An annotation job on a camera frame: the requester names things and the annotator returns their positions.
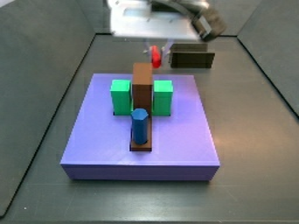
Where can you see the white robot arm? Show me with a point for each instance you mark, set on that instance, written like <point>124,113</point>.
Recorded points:
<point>202,17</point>

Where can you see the left green block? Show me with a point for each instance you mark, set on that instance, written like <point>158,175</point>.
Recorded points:
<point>120,94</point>

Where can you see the red peg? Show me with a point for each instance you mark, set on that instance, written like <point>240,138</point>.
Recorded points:
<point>156,56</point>

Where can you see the blue hexagonal peg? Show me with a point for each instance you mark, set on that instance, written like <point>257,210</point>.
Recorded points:
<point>138,125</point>

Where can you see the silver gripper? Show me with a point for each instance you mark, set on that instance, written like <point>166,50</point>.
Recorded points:
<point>132,20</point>

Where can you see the purple board base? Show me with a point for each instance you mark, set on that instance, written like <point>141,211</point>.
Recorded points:
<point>182,153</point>

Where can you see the brown L-shaped block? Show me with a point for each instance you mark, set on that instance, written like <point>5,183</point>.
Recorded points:
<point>141,98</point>

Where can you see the green block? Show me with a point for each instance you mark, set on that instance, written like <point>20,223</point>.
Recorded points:
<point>162,94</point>
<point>120,94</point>

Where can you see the right green block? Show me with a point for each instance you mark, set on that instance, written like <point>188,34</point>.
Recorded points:
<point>162,94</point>

